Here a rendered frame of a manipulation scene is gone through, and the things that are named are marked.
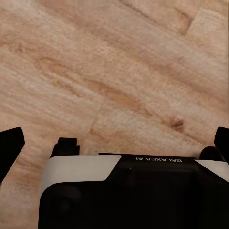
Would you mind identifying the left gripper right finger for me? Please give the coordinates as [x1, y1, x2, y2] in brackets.
[214, 127, 229, 164]

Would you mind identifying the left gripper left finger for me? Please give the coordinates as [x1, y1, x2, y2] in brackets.
[0, 127, 25, 184]

